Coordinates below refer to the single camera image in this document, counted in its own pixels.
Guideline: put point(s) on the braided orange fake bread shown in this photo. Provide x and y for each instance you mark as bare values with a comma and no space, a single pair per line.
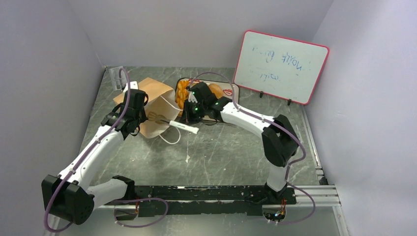
181,93

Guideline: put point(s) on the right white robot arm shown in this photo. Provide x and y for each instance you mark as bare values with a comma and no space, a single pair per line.
277,135

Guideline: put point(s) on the pink framed whiteboard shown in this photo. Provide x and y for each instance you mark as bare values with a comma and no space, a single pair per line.
278,66

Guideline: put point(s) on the clear plastic wrapper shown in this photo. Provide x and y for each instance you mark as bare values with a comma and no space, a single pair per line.
118,81

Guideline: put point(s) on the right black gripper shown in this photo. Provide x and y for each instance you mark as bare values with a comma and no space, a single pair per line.
187,118

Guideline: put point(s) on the long orange fake baguette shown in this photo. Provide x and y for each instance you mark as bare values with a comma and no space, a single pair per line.
216,90

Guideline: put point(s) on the brown paper bag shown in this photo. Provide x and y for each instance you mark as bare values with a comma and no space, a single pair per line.
161,102

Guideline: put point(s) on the strawberry pattern tray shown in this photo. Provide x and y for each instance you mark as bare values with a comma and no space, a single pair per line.
228,95

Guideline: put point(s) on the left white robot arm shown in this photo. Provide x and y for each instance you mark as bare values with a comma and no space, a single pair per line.
69,194

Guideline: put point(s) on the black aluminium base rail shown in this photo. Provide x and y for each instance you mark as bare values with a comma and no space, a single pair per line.
253,200

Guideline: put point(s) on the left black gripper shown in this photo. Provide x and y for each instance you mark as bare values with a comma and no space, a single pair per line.
143,116

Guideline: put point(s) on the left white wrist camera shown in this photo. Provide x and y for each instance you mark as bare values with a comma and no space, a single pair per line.
130,86

